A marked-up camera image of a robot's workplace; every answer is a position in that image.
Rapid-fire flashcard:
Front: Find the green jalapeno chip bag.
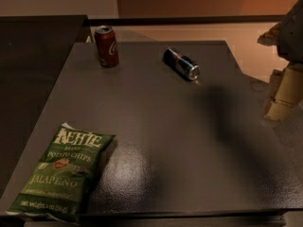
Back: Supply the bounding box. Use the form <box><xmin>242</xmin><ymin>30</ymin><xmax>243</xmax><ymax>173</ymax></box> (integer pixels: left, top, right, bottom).
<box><xmin>7</xmin><ymin>123</ymin><xmax>115</xmax><ymax>223</ymax></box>

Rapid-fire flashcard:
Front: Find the blue silver redbull can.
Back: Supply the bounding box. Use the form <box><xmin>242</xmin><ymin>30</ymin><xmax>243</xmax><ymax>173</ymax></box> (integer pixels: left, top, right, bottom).
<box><xmin>163</xmin><ymin>47</ymin><xmax>200</xmax><ymax>81</ymax></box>

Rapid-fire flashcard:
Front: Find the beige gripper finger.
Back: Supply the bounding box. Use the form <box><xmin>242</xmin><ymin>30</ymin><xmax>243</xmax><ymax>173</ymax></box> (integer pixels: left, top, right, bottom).
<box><xmin>264</xmin><ymin>62</ymin><xmax>303</xmax><ymax>121</ymax></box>
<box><xmin>257</xmin><ymin>23</ymin><xmax>280</xmax><ymax>46</ymax></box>

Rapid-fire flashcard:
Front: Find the red coca-cola can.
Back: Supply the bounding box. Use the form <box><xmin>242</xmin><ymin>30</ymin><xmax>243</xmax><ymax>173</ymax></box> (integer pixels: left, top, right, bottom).
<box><xmin>94</xmin><ymin>25</ymin><xmax>119</xmax><ymax>67</ymax></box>

